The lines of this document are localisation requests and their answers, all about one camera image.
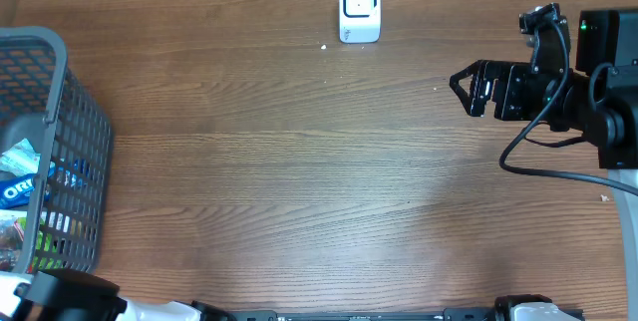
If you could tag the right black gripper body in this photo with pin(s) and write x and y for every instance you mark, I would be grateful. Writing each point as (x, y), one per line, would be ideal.
(521, 94)

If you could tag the green snack bag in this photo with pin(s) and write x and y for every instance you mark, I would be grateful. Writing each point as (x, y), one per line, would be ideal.
(13, 223)

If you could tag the blue Oreo cookie pack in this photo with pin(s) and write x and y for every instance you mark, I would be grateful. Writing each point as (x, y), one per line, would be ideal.
(17, 191)

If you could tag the mint green wipes pack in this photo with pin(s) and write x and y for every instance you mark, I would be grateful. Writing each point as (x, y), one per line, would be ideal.
(21, 159)

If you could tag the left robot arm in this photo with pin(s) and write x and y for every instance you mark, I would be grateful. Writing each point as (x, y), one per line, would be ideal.
(71, 295)

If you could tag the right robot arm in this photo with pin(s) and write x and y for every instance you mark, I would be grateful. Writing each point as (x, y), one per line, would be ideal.
(595, 94)

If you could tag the white barcode scanner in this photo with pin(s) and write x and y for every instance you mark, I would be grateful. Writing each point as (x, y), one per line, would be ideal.
(359, 21)

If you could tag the grey plastic mesh basket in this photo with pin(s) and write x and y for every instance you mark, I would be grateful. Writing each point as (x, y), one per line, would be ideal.
(43, 101)

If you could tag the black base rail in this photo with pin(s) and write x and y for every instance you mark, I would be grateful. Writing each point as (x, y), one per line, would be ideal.
(448, 314)

